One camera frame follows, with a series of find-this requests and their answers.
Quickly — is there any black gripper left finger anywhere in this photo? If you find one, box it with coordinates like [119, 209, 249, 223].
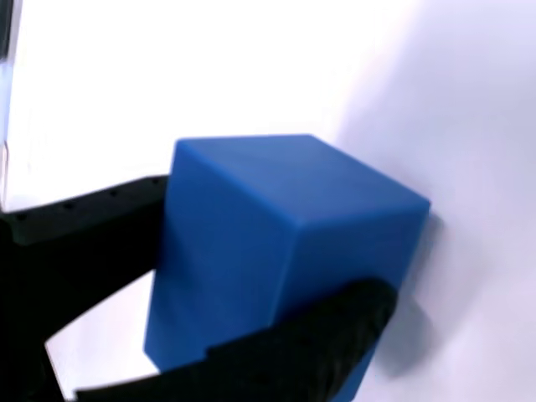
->
[0, 174, 171, 402]

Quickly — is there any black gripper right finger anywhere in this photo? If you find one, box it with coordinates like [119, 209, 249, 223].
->
[74, 278, 398, 402]

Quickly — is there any blue block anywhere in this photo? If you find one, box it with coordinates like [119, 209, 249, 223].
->
[142, 133, 432, 402]

